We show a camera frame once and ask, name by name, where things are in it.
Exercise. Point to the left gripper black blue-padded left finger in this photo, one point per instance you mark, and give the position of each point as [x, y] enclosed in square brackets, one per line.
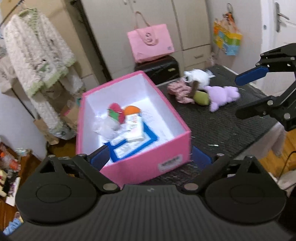
[62, 190]

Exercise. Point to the green brown plush toy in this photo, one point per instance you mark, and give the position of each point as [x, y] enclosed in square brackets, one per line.
[198, 96]

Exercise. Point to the pink patterned fabric scrunchie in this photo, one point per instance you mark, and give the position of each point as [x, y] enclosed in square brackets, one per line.
[181, 91]

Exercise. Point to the silver door handle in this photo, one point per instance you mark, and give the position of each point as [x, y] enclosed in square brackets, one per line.
[279, 15]

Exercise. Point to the white green knitted cardigan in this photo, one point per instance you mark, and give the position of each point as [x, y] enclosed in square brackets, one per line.
[39, 55]

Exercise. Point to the colorful hanging paper bag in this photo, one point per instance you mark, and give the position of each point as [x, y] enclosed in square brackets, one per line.
[226, 34]

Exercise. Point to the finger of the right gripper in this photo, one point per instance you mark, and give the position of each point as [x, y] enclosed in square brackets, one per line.
[275, 107]
[281, 59]

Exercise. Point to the white fluffy mesh item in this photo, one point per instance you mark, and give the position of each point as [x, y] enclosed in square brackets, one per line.
[106, 127]

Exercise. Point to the pink storage box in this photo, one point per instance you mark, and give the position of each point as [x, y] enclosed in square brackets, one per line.
[171, 150]

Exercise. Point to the white round plush toy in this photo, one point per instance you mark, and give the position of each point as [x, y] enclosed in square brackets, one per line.
[198, 75]

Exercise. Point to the red strawberry plush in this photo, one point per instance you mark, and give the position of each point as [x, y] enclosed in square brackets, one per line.
[116, 112]

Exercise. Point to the blue wet wipes pack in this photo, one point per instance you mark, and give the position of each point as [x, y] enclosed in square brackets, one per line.
[120, 148]

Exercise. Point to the black mesh table mat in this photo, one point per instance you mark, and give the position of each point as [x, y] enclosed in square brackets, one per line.
[221, 132]

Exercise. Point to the pink tote bag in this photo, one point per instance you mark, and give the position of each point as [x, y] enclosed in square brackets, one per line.
[151, 42]

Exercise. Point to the purple plush toy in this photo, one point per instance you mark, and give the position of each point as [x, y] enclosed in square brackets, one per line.
[220, 96]

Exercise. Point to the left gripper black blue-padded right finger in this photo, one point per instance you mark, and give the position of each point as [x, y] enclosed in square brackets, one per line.
[239, 191]

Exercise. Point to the white door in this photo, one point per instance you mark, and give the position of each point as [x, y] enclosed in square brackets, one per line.
[276, 83]

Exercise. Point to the orange ball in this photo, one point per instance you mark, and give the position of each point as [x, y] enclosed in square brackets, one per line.
[131, 110]

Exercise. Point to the black suitcase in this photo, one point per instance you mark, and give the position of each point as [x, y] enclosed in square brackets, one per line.
[160, 70]

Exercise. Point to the beige wardrobe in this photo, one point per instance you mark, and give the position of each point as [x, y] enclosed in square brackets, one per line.
[186, 22]

